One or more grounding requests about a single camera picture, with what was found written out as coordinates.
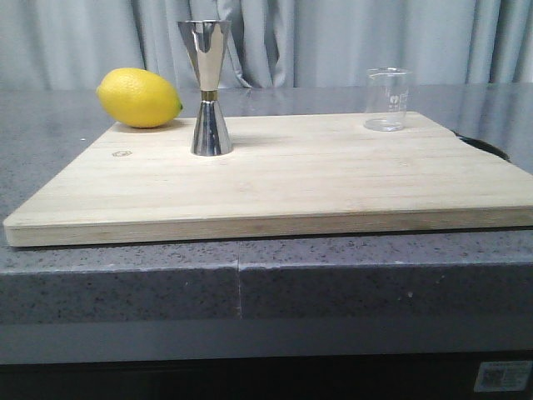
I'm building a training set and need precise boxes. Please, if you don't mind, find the wooden cutting board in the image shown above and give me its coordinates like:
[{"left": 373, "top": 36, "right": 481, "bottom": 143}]
[{"left": 3, "top": 112, "right": 532, "bottom": 247}]

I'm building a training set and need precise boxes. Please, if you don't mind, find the small glass beaker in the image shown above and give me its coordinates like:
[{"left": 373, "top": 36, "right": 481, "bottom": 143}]
[{"left": 364, "top": 67, "right": 412, "bottom": 132}]

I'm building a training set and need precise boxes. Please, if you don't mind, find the grey curtain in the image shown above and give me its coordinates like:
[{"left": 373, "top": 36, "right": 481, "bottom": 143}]
[{"left": 1, "top": 1, "right": 532, "bottom": 90}]

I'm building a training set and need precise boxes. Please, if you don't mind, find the yellow lemon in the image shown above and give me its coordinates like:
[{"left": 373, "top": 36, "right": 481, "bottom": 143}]
[{"left": 96, "top": 67, "right": 182, "bottom": 128}]

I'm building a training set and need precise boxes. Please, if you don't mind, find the white QR label sticker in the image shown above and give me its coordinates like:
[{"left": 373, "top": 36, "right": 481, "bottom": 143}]
[{"left": 474, "top": 360, "right": 532, "bottom": 393}]

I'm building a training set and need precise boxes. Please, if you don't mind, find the steel double jigger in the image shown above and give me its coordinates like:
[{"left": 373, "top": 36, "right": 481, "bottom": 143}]
[{"left": 177, "top": 20, "right": 232, "bottom": 157}]

